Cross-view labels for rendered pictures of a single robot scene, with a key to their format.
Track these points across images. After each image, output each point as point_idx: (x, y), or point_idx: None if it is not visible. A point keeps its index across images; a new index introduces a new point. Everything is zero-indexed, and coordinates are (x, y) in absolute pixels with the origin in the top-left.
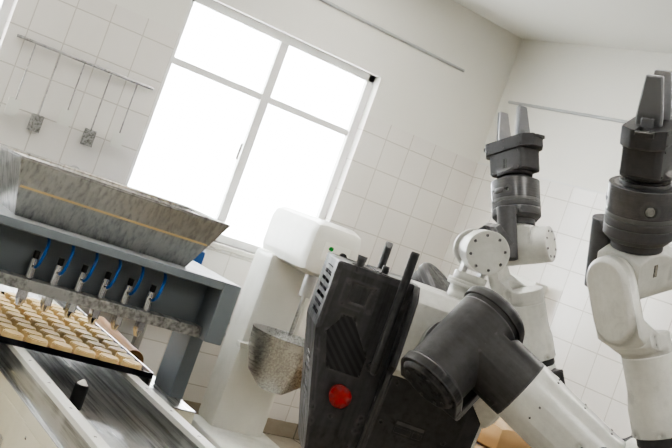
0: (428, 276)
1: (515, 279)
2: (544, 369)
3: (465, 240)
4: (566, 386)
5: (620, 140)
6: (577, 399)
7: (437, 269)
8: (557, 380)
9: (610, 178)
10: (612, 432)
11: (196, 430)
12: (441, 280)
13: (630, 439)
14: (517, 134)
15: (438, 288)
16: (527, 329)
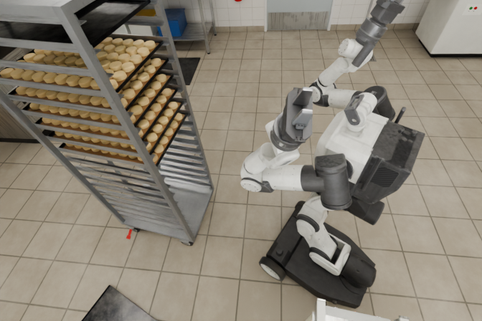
0: (345, 159)
1: (267, 158)
2: (357, 90)
3: (374, 107)
4: (346, 92)
5: (401, 12)
6: (343, 90)
7: (330, 167)
8: (351, 91)
9: (385, 29)
10: (332, 89)
11: None
12: (331, 162)
13: (323, 90)
14: (312, 99)
15: (340, 155)
16: None
